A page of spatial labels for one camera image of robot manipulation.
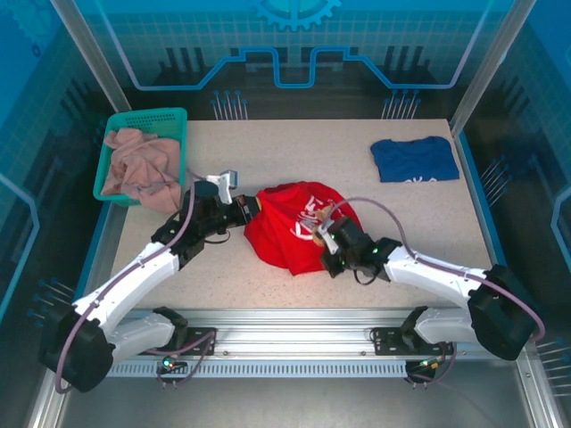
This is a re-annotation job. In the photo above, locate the small LED connector board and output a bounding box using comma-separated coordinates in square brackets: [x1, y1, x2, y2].
[161, 351, 188, 374]
[412, 356, 447, 374]

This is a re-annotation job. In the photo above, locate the blue table edge strip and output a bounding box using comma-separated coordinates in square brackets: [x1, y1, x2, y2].
[453, 131, 526, 325]

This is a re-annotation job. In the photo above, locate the aluminium rail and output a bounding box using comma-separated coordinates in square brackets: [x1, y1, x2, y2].
[60, 307, 532, 358]

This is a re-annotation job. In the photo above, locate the green plastic basket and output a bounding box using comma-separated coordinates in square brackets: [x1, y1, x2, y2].
[92, 106, 188, 207]

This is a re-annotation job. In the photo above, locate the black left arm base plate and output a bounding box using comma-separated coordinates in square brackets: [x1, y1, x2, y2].
[136, 327, 219, 357]

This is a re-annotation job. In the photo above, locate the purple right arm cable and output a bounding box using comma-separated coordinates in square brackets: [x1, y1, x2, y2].
[323, 197, 548, 390]

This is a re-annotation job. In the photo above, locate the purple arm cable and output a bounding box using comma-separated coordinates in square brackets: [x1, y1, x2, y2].
[53, 169, 219, 390]
[323, 197, 548, 390]

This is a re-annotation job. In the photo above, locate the slotted grey cable duct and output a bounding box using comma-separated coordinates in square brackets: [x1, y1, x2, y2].
[106, 359, 423, 378]

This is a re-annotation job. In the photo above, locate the aluminium frame bar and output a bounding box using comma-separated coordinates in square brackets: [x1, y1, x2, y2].
[26, 351, 75, 428]
[515, 354, 561, 428]

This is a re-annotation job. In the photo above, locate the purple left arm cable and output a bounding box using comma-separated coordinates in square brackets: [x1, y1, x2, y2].
[53, 169, 219, 390]

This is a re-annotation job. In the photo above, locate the folded blue t-shirt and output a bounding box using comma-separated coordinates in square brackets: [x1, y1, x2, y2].
[369, 136, 460, 184]

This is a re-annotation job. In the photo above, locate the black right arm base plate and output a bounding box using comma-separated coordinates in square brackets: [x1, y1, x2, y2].
[372, 326, 456, 357]

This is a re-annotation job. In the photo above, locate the aluminium frame post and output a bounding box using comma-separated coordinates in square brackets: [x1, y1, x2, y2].
[449, 0, 536, 135]
[48, 0, 134, 113]

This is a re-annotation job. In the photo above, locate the crumpled pink cloth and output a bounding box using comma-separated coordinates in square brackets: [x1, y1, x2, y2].
[100, 127, 184, 214]

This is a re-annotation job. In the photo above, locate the red t-shirt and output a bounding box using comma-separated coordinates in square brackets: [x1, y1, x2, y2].
[244, 180, 371, 277]

